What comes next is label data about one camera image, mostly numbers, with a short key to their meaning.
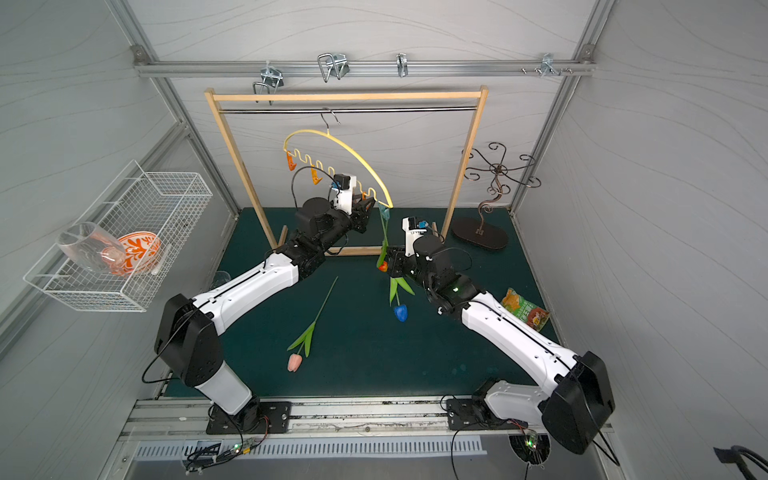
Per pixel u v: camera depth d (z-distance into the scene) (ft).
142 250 2.18
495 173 2.91
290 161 2.92
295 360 2.64
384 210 2.44
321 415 2.46
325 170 1.88
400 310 2.31
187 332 1.41
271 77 2.57
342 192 2.10
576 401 1.27
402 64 2.58
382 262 3.06
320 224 1.96
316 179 1.86
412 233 2.18
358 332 2.95
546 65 2.51
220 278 3.05
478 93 2.06
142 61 2.51
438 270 1.80
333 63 2.48
